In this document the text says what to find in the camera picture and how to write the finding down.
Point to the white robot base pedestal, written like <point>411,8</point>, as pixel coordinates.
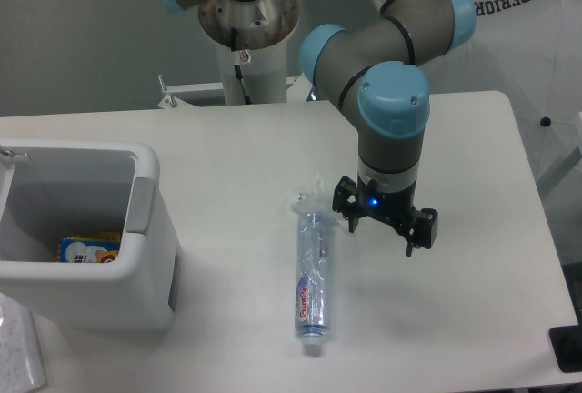
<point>251,46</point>

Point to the plastic-wrapped toothpaste tube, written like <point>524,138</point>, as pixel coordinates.
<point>314,241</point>

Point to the blue and yellow snack box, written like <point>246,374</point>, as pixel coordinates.
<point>94,248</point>

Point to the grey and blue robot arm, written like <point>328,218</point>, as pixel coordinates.
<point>372,76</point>

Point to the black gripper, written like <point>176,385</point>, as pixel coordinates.
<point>355,200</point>

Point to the white Superior umbrella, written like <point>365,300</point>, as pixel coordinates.
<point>531,51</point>

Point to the white trash can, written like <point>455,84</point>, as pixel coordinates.
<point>53,189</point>

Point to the white paper notebook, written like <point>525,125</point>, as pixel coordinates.
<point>22,365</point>

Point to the black device at table edge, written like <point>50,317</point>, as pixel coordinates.
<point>566,343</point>

